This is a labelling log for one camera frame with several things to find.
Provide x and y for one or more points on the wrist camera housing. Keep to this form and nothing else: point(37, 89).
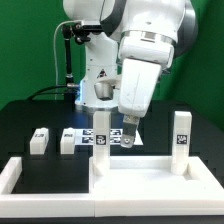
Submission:
point(106, 88)

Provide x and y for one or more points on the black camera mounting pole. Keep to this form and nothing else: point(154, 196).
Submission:
point(69, 53)

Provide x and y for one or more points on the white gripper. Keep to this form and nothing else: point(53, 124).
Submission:
point(138, 82)

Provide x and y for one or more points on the white U-shaped obstacle frame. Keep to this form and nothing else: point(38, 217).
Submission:
point(38, 205)

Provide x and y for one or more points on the fiducial marker sheet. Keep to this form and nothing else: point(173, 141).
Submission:
point(85, 137)

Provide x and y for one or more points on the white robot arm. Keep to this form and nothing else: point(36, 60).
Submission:
point(129, 44)

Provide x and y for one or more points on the white desk top tray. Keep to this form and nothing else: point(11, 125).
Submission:
point(145, 186)

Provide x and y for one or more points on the grey camera on mount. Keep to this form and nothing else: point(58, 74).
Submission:
point(91, 26)

